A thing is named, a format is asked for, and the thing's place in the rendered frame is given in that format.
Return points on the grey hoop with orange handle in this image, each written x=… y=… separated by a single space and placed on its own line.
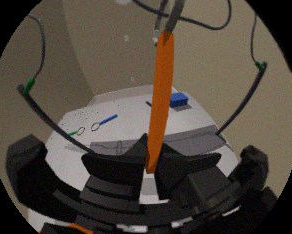
x=162 y=85

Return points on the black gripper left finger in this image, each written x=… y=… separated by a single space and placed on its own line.
x=128 y=167

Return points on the blue block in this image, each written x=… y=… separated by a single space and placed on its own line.
x=178 y=99

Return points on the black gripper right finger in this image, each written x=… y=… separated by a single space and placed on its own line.
x=172 y=166

